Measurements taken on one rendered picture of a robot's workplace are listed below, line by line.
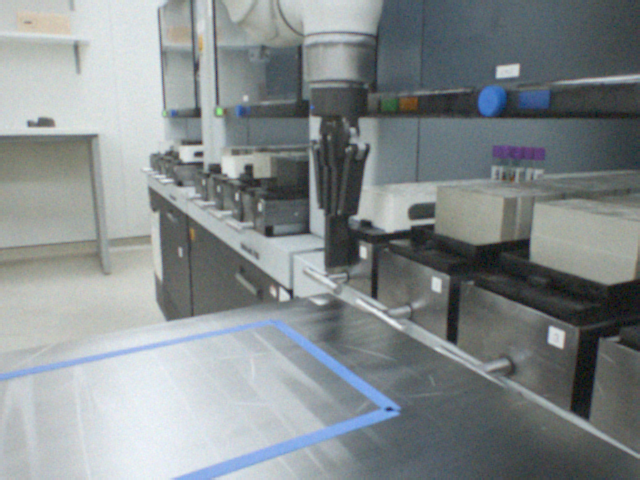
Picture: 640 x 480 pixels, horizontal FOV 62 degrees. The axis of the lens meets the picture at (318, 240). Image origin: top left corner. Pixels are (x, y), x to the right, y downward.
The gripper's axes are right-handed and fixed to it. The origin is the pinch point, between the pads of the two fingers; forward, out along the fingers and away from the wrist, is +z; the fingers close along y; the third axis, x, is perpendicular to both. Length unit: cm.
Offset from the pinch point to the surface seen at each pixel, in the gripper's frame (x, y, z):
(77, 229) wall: 27, 350, 63
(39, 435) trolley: 35, -38, -2
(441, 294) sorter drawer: -1.5, -20.9, 1.4
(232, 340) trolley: 23.6, -31.1, -1.9
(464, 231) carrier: -9.0, -15.2, -3.6
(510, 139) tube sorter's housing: -37.6, 7.8, -13.1
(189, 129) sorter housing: -19, 180, -11
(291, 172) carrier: -8.9, 37.5, -5.6
